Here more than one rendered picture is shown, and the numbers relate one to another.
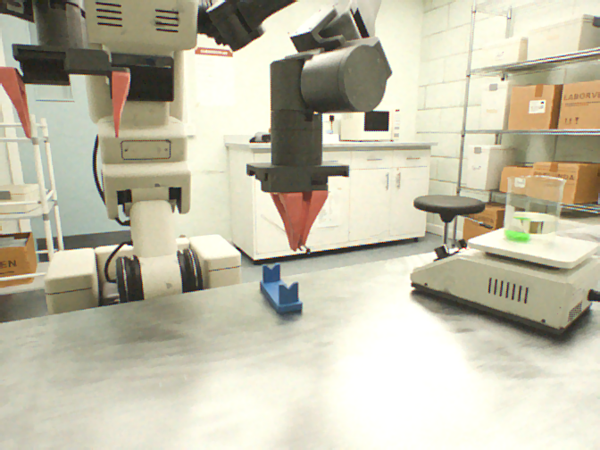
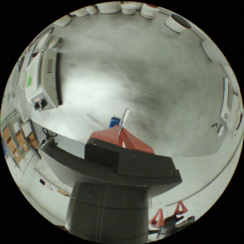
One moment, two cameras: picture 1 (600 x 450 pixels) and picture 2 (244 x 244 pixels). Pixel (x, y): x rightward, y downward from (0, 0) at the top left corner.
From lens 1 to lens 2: 0.39 m
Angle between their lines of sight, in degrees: 55
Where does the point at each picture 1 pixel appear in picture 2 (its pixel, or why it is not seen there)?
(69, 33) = (170, 227)
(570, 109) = (13, 148)
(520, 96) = (18, 159)
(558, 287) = (48, 51)
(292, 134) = (142, 230)
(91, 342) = (177, 139)
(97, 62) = (167, 224)
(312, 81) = not seen: outside the picture
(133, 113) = not seen: hidden behind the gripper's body
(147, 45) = not seen: hidden behind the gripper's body
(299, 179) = (140, 164)
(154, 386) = (182, 107)
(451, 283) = (52, 87)
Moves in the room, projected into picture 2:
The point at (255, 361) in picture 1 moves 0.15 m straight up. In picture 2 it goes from (156, 95) to (198, 125)
